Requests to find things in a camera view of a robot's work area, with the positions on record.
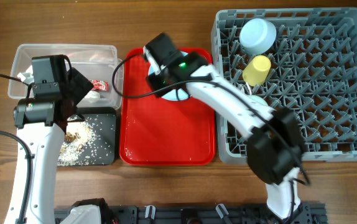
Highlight light blue plate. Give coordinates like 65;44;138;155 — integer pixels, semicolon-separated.
147;51;192;102

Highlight red candy wrapper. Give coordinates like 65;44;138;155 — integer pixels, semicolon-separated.
90;80;109;91

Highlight white plastic fork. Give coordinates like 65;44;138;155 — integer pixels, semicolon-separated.
245;82;253;95

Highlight yellow plastic cup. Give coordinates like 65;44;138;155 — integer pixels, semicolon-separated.
243;55;271;86

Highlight white tissue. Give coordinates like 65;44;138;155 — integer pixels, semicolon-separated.
85;91;101;100

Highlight green bowl with food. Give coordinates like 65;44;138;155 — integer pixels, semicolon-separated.
249;95;269;106

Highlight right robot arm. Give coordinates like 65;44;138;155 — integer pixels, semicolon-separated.
143;49;304;222

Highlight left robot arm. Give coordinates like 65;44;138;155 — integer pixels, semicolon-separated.
4;55;93;223

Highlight grey dishwasher rack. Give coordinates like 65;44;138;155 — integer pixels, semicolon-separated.
211;7;357;162

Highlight clear plastic storage box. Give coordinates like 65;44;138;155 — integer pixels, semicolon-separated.
11;44;124;110

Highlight spilled rice and food scraps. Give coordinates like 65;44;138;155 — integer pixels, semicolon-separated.
57;119;116;166

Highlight red plastic tray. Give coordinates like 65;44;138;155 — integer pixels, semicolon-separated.
119;48;216;166

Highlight black plastic bin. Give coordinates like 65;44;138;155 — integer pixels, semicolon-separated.
57;107;117;167

